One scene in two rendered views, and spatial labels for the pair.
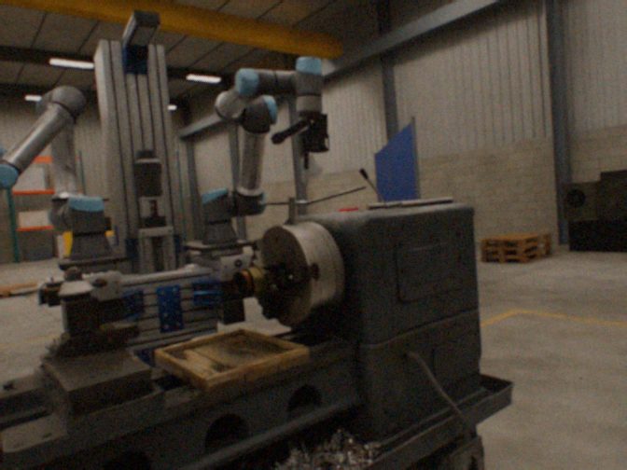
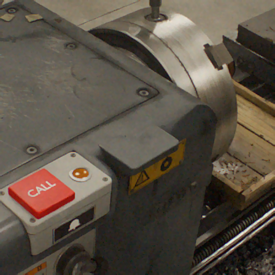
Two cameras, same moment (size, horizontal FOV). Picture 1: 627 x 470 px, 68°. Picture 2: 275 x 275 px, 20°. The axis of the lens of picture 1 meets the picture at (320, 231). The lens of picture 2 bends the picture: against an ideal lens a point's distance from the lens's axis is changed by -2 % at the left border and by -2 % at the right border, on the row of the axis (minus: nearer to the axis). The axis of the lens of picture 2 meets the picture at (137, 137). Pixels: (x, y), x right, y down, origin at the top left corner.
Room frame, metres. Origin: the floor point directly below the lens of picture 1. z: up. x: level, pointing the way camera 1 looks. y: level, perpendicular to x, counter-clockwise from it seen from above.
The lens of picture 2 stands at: (2.61, -0.15, 1.90)
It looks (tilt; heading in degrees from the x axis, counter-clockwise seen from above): 38 degrees down; 169
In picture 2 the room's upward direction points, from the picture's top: 6 degrees clockwise
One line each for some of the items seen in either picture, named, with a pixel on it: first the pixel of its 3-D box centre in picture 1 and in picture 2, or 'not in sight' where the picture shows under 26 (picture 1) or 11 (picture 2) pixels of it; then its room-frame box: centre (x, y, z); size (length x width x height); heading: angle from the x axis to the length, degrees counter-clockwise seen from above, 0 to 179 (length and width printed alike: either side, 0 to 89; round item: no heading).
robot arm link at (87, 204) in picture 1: (86, 214); not in sight; (1.74, 0.86, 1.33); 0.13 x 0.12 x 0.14; 52
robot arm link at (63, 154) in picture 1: (64, 161); not in sight; (1.82, 0.96, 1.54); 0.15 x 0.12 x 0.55; 52
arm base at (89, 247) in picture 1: (90, 244); not in sight; (1.74, 0.86, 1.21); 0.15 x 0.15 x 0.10
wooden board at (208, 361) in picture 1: (229, 355); (223, 131); (1.30, 0.29, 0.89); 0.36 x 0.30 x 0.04; 38
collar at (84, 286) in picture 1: (76, 286); not in sight; (1.15, 0.62, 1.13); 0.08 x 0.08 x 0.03
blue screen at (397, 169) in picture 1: (394, 206); not in sight; (8.15, -1.31, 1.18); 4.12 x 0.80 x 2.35; 0
